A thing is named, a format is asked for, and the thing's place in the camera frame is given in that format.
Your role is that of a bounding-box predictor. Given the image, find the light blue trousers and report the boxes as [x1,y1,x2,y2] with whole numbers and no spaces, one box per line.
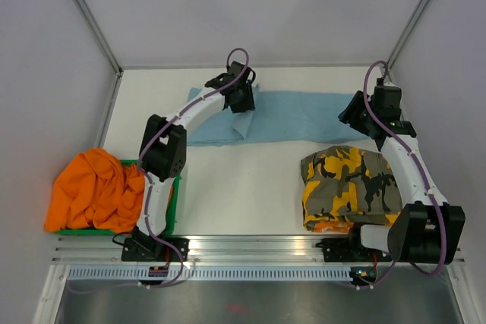
[188,88,366,146]

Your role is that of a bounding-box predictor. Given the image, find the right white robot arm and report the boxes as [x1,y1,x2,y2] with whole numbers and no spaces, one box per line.
[339,85,465,266]

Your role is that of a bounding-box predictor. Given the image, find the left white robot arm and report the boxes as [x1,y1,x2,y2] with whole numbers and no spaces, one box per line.
[131,61,256,261]

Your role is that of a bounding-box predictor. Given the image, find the camouflage folded trousers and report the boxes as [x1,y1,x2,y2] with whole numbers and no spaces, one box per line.
[300,145,402,229]

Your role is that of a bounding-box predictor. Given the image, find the orange patterned folded trousers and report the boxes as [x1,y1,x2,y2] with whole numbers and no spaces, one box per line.
[305,221,357,234]

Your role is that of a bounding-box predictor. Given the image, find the green plastic bin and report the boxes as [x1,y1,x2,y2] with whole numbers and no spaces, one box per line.
[52,174,183,236]

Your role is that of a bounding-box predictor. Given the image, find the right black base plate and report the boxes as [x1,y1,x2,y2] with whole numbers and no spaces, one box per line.
[315,237,392,263]

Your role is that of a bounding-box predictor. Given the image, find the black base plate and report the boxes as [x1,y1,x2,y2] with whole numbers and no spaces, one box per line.
[315,237,392,263]
[113,235,189,263]

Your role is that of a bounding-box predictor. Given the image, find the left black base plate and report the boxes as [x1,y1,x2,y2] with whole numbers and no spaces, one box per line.
[113,235,189,263]

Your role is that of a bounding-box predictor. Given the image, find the aluminium mounting rail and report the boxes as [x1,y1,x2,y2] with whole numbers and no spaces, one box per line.
[50,235,324,266]

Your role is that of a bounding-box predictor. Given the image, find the slotted white cable duct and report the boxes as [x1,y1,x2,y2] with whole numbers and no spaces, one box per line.
[68,265,352,282]

